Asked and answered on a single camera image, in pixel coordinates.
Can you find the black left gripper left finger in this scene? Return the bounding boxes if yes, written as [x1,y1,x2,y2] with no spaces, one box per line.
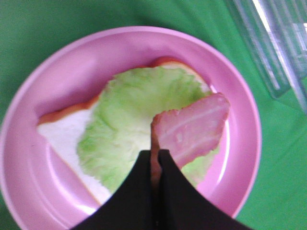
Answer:
[72,150,154,230]

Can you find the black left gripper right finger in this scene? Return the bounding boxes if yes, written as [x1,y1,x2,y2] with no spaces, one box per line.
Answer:
[158,149,251,230]

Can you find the bacon strip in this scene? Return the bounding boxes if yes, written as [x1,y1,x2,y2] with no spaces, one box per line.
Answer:
[151,93,230,186]

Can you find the green lettuce leaf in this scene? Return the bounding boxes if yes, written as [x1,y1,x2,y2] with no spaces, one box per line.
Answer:
[77,66,212,193]

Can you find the toast bread slice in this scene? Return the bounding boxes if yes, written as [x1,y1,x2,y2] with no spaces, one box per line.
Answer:
[37,58,203,204]

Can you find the pink round plate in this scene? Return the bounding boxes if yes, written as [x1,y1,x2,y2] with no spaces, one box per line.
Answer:
[0,26,262,230]

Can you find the clear right plastic container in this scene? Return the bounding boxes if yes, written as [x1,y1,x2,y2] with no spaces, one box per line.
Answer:
[225,0,307,114]

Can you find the green tablecloth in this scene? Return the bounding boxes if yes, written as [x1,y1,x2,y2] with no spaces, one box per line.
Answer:
[0,0,307,230]

